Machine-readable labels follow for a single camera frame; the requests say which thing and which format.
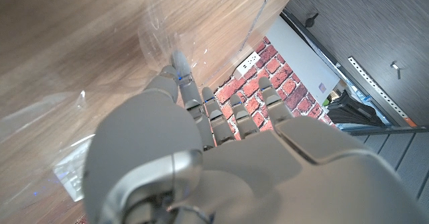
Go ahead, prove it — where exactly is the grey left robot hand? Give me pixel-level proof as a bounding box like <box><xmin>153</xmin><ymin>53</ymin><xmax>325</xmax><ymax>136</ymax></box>
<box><xmin>82</xmin><ymin>49</ymin><xmax>429</xmax><ymax>224</ymax></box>

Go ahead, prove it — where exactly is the clear cellophane sheet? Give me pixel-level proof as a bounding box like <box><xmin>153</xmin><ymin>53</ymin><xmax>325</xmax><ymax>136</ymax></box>
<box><xmin>0</xmin><ymin>0</ymin><xmax>281</xmax><ymax>218</ymax></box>

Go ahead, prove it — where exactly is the red brick print backdrop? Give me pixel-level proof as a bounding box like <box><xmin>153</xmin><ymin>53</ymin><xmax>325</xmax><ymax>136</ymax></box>
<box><xmin>75</xmin><ymin>36</ymin><xmax>336</xmax><ymax>224</ymax></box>

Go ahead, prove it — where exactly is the black folded equipment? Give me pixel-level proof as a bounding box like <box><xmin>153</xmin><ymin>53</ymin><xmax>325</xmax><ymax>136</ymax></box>
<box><xmin>326</xmin><ymin>89</ymin><xmax>393</xmax><ymax>131</ymax></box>

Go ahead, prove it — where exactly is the white power strip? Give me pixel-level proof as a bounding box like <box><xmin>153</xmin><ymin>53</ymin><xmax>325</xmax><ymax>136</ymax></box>
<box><xmin>233</xmin><ymin>51</ymin><xmax>261</xmax><ymax>81</ymax></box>

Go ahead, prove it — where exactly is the white partition panel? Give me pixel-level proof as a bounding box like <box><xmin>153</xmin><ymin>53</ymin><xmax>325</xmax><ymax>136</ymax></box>
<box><xmin>264</xmin><ymin>15</ymin><xmax>341</xmax><ymax>106</ymax></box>

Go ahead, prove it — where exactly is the small metal hook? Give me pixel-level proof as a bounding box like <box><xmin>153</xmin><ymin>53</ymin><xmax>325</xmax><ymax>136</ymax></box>
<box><xmin>390</xmin><ymin>61</ymin><xmax>402</xmax><ymax>80</ymax></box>

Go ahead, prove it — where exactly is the white perforated metal rail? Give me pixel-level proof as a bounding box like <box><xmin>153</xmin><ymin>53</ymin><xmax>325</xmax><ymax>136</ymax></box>
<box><xmin>347</xmin><ymin>56</ymin><xmax>418</xmax><ymax>128</ymax></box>

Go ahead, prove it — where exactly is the black door handle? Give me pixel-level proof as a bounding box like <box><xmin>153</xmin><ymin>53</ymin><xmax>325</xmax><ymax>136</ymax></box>
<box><xmin>304</xmin><ymin>12</ymin><xmax>319</xmax><ymax>29</ymax></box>

